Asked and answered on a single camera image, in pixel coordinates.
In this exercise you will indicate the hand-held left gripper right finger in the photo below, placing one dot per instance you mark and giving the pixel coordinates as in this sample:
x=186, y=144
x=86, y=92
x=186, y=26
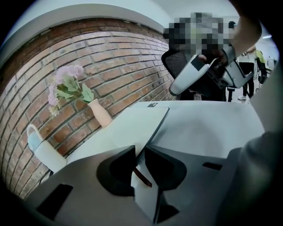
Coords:
x=194, y=194

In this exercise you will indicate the person's right forearm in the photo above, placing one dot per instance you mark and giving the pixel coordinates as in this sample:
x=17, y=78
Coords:
x=245, y=33

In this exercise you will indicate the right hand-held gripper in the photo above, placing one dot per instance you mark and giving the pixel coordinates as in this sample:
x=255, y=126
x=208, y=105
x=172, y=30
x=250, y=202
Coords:
x=232, y=72

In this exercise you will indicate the notebook with dark cover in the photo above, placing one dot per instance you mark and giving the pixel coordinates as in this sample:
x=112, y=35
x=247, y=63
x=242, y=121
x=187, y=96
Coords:
x=141, y=123

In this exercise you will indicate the pink flower bouquet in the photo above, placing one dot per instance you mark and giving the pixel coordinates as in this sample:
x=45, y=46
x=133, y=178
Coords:
x=66, y=86

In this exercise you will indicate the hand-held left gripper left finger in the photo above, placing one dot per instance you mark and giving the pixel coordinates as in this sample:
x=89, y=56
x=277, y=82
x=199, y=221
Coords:
x=88, y=198

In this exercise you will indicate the black high-back office chair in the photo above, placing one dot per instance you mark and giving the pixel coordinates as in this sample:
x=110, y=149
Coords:
x=174, y=64

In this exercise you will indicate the peach vase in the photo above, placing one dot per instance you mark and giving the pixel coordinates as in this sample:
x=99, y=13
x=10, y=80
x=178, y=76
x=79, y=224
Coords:
x=101, y=114

